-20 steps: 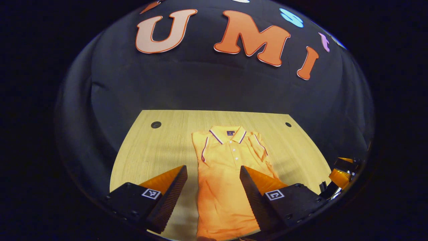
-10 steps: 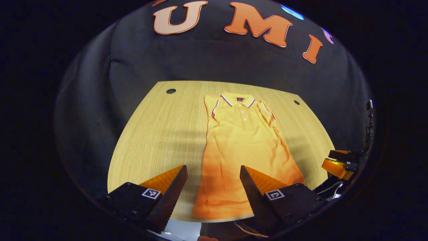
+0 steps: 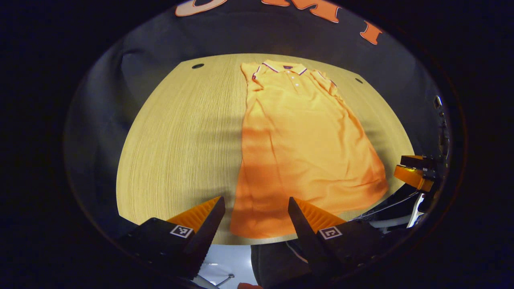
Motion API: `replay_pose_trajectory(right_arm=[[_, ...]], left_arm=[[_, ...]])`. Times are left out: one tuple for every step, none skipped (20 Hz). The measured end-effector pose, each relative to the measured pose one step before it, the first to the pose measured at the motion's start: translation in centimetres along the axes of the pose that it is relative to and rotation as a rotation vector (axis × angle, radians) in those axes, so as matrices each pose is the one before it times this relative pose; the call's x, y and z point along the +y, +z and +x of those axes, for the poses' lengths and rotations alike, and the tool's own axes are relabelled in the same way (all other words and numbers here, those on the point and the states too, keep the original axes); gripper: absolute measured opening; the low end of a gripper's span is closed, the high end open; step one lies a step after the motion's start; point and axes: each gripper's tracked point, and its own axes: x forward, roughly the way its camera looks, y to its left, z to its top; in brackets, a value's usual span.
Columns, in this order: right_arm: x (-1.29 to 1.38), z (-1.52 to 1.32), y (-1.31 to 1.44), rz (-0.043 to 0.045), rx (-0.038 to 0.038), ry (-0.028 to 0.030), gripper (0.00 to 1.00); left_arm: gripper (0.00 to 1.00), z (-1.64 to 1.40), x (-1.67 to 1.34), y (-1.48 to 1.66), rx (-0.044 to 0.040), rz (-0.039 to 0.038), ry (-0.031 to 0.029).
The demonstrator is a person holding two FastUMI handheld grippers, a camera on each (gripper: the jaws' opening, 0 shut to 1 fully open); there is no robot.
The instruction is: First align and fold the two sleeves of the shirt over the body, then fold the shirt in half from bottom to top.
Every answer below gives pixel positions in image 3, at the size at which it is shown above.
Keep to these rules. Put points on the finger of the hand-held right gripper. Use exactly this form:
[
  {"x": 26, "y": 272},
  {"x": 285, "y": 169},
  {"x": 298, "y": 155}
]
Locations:
[
  {"x": 417, "y": 161},
  {"x": 413, "y": 178}
]

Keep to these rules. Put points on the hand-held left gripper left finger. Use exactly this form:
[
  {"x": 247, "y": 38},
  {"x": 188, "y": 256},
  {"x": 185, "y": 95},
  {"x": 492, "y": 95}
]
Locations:
[{"x": 209, "y": 233}]

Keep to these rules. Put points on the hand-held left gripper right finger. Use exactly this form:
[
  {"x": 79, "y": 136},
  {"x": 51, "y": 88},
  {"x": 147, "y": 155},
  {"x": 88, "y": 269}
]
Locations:
[{"x": 305, "y": 237}]

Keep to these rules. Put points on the orange T-shirt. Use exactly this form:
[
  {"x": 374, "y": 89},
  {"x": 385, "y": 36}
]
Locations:
[{"x": 301, "y": 140}]

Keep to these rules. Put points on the person's dark clothing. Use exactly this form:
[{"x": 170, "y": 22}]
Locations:
[{"x": 273, "y": 265}]

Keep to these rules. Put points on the metal chair base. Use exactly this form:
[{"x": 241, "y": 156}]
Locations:
[{"x": 225, "y": 277}]

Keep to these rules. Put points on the red object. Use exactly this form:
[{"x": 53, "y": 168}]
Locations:
[{"x": 249, "y": 286}]

